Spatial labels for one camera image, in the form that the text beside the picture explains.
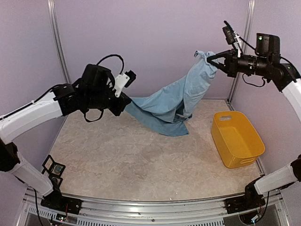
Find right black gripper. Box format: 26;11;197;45
208;48;271;77

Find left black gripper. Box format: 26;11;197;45
86;85;132;117

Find light blue printed t-shirt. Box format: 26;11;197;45
125;51;218;137

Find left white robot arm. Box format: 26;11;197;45
0;63;136;210

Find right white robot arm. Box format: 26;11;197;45
207;33;301;209

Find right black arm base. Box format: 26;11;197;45
224;178;266;214

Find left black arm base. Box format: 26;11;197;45
40;190;82;215

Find green brooch in case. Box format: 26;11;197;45
53;165;62;174

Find upper black brooch case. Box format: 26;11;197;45
42;154;66;177

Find black brooch case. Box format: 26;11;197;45
42;169;63;188
42;154;66;177

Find lower black brooch case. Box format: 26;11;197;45
42;169;63;188

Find yellow plastic basket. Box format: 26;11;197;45
211;111;265;169

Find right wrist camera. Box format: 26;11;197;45
222;20;243;58

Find right aluminium frame post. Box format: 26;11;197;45
227;0;256;109

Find aluminium frame post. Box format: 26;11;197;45
47;0;72;83
227;0;256;109

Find left aluminium frame post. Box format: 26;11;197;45
47;0;72;83

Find front aluminium rail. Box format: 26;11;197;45
15;188;291;226

